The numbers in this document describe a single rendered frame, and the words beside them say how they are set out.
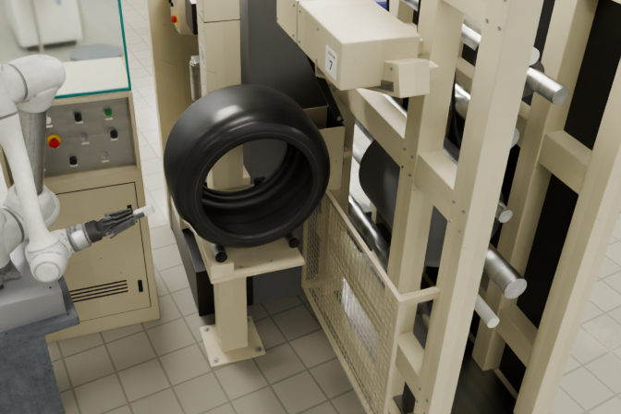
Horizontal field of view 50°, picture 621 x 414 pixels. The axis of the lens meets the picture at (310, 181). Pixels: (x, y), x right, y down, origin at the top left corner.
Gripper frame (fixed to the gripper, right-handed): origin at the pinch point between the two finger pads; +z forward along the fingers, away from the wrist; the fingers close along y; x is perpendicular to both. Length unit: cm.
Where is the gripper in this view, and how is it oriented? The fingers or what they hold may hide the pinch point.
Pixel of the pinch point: (143, 212)
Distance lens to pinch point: 240.3
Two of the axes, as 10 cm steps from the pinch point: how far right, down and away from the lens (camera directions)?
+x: 2.1, 7.7, 6.0
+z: 9.2, -3.7, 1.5
